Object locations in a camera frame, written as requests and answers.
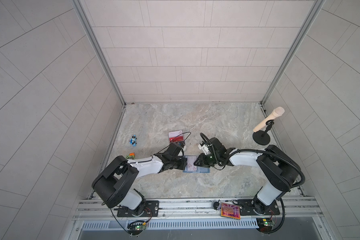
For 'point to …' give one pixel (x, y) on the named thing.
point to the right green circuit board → (265, 224)
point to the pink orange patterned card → (230, 210)
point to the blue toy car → (133, 141)
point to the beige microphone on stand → (261, 135)
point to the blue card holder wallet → (200, 169)
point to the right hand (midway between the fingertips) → (194, 166)
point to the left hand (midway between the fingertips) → (190, 163)
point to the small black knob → (216, 204)
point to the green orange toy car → (131, 156)
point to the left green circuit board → (136, 227)
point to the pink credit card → (190, 161)
